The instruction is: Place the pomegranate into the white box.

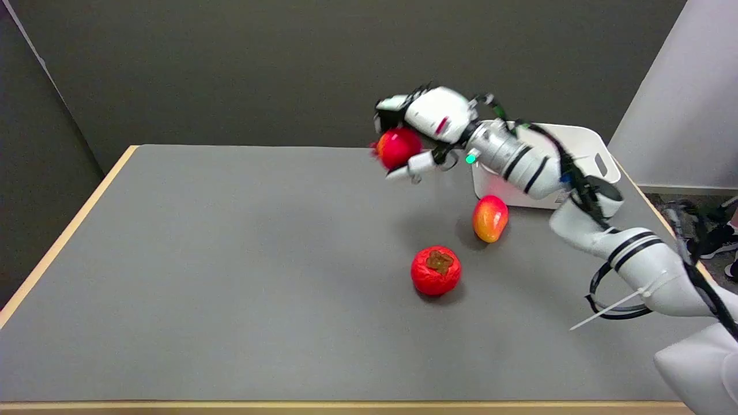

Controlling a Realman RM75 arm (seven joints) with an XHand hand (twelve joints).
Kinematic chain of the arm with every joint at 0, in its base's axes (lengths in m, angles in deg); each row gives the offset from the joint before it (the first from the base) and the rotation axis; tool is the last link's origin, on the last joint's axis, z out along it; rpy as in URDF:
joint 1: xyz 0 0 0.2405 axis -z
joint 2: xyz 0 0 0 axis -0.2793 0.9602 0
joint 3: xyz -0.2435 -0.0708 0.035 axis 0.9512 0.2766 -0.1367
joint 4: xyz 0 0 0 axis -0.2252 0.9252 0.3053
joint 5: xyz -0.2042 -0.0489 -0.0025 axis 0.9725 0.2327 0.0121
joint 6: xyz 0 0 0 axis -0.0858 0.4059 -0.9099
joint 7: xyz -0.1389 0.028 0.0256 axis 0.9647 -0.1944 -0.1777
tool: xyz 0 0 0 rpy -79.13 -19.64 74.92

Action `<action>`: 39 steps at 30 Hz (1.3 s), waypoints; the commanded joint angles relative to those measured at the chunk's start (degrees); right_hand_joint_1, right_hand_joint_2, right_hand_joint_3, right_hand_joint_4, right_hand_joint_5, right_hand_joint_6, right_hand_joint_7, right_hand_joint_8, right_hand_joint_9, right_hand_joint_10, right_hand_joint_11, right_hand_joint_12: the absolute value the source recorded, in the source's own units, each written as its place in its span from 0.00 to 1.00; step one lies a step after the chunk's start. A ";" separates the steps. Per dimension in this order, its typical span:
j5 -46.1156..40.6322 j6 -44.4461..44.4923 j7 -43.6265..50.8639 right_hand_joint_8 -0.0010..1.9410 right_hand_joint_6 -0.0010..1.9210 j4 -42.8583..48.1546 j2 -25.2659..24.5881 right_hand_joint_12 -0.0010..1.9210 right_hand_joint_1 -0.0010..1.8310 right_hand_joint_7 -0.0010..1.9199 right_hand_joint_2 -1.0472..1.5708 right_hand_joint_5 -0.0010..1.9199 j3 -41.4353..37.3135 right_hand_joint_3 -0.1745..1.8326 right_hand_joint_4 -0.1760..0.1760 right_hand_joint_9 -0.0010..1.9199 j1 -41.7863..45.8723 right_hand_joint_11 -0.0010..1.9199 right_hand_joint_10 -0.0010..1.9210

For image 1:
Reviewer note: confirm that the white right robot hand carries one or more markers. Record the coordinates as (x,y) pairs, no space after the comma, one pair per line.
(439,115)

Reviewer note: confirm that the red pomegranate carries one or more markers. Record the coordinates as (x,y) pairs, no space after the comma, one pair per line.
(398,147)

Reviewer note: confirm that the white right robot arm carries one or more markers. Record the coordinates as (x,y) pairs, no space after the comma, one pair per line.
(622,242)

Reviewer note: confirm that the white plastic box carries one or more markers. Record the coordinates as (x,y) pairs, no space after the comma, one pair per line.
(582,150)

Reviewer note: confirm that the red yellow mango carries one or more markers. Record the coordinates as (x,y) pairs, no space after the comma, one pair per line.
(490,218)

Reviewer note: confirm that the red persimmon with brown calyx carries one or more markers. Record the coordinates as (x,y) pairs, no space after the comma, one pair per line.
(436,270)

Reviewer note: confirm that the white partition panel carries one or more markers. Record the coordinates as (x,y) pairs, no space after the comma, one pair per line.
(680,98)

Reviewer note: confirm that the black sneaker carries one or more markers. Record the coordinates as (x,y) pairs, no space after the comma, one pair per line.
(718,239)

